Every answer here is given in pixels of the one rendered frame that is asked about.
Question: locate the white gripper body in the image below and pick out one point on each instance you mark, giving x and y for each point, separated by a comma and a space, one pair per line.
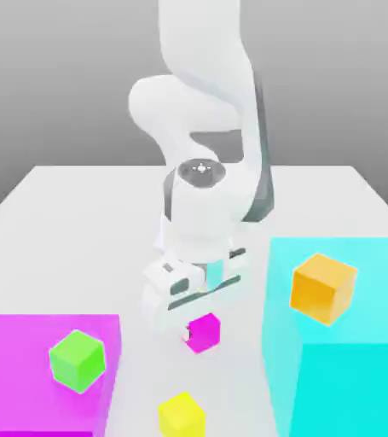
193, 309

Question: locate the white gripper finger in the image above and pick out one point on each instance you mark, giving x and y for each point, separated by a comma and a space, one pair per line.
186, 334

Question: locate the small magenta cube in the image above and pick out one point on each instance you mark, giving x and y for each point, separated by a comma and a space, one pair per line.
205, 333

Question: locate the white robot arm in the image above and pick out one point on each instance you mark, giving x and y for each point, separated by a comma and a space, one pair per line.
200, 102

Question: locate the small yellow cube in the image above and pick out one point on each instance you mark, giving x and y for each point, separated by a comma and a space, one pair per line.
181, 416

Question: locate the small green cube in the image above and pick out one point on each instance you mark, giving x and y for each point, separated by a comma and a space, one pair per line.
77, 362

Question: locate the small orange cube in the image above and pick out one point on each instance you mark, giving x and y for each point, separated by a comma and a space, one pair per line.
321, 290

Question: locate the large magenta box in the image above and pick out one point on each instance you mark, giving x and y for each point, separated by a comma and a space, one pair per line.
16, 375

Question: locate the large cyan box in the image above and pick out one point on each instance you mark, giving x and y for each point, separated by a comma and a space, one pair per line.
357, 382

